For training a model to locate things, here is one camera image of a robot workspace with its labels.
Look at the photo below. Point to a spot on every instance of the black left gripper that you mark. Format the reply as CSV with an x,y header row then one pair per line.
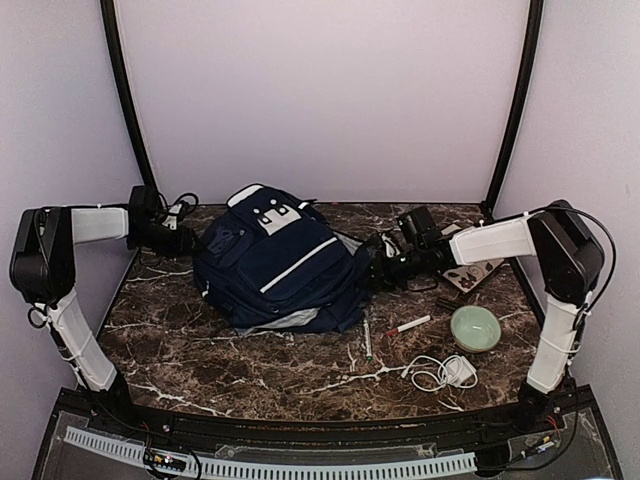
x,y
183,246

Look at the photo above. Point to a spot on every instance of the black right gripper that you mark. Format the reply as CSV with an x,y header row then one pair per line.
x,y
383,279

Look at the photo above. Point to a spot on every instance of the navy blue student backpack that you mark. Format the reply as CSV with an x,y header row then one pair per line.
x,y
272,262

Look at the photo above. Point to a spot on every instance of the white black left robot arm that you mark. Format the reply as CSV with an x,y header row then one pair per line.
x,y
43,270

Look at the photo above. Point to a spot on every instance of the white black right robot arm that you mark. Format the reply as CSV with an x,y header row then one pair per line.
x,y
570,259

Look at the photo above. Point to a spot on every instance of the red tipped white marker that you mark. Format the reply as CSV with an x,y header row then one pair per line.
x,y
408,325

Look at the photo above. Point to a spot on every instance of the floral square ceramic plate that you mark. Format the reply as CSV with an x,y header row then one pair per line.
x,y
466,278

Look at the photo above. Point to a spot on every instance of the green tipped white marker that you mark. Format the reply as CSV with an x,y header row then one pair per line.
x,y
367,335

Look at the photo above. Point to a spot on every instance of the pale green ceramic bowl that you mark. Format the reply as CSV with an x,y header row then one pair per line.
x,y
475,329

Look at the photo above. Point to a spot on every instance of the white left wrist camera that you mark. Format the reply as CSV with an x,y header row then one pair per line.
x,y
173,214

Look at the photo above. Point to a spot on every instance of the white charger with cable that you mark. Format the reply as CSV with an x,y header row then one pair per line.
x,y
431,375

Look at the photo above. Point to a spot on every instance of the black front table rail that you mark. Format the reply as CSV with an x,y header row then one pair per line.
x,y
483,427

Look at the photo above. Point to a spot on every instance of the black left corner frame post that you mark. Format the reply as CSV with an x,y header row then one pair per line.
x,y
124,91

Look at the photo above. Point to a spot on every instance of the black corner frame post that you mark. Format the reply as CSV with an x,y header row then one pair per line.
x,y
516,111
124,91

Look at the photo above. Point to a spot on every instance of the white slotted cable duct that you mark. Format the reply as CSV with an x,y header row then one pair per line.
x,y
242,462

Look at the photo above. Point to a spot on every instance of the black right corner frame post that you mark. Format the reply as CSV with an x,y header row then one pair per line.
x,y
516,111

